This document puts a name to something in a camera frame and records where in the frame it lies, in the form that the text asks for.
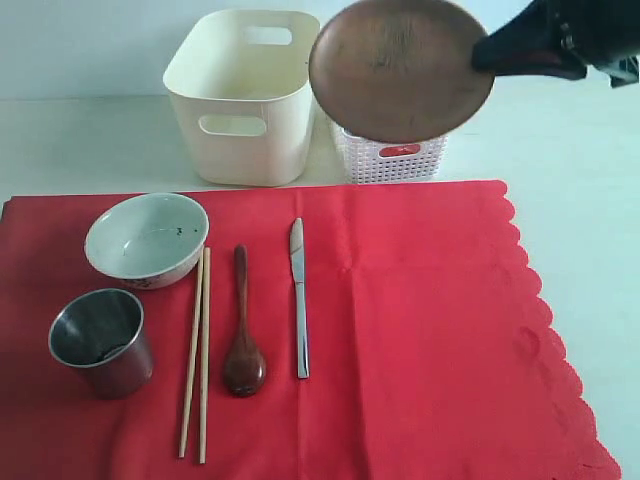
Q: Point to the dark wooden spoon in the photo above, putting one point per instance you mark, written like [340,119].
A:
[244,370]

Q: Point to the right wooden chopstick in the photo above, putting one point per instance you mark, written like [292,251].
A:
[204,354]

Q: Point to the red tablecloth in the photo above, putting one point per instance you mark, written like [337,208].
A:
[432,355]

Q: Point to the silver table knife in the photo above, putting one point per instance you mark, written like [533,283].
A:
[297,257]

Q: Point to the white perforated plastic basket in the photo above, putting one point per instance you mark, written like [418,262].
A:
[362,164]

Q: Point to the left wooden chopstick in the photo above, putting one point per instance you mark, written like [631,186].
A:
[191,366]

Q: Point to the wooden chopstick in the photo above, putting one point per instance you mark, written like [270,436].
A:
[204,354]
[191,366]

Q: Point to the stainless steel cup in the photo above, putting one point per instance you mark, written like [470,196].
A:
[101,335]

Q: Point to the cream plastic storage bin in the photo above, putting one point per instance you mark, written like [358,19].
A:
[240,90]

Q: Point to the white ceramic bowl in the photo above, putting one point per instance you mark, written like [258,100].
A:
[149,241]

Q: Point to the brown wooden plate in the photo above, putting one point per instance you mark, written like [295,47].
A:
[399,71]

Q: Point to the red toy sausage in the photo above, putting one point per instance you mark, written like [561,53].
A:
[399,150]

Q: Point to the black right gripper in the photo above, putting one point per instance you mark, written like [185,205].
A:
[562,39]

